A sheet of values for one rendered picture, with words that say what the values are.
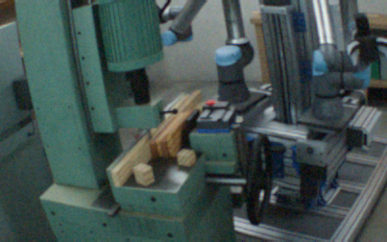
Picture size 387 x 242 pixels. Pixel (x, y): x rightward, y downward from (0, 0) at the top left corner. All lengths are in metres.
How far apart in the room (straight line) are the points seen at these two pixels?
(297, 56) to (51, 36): 1.04
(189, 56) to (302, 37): 3.25
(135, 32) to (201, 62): 3.77
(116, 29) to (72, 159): 0.49
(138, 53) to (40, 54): 0.36
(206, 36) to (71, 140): 3.57
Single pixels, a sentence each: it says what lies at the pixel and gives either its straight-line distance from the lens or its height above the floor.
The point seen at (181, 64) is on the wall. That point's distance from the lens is 5.08.
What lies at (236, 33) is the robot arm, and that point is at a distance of 2.01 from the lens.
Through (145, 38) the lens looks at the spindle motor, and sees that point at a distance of 1.23.
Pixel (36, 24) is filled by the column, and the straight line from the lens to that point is 1.37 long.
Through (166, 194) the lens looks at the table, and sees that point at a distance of 1.19.
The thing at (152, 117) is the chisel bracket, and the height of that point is 1.04.
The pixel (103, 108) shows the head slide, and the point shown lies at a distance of 1.34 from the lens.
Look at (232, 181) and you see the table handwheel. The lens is 1.35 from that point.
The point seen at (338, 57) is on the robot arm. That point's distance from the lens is 1.38.
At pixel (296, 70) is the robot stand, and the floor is 0.96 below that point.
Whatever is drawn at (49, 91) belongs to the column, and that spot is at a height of 1.16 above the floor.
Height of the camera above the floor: 1.50
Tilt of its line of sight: 22 degrees down
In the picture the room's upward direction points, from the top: 9 degrees counter-clockwise
